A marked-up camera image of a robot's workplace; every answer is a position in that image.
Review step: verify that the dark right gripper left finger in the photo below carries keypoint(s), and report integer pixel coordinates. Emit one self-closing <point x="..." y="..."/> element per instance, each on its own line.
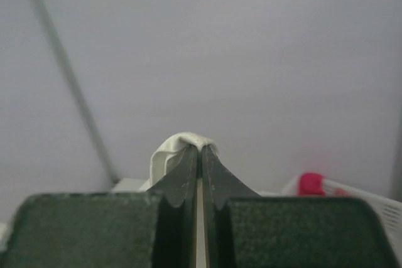
<point x="154" y="228"/>

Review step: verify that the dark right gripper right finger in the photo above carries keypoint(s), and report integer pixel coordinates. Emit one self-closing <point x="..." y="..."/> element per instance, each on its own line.
<point x="244" y="229"/>

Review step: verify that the cream white t shirt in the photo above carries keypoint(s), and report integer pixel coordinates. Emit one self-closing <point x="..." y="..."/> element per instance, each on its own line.
<point x="169" y="155"/>

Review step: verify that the crumpled red t shirt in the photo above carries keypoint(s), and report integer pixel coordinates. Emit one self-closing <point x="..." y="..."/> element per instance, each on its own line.
<point x="310" y="184"/>

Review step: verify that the white plastic laundry basket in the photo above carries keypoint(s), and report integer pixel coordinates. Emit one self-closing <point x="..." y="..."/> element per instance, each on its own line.
<point x="388" y="210"/>

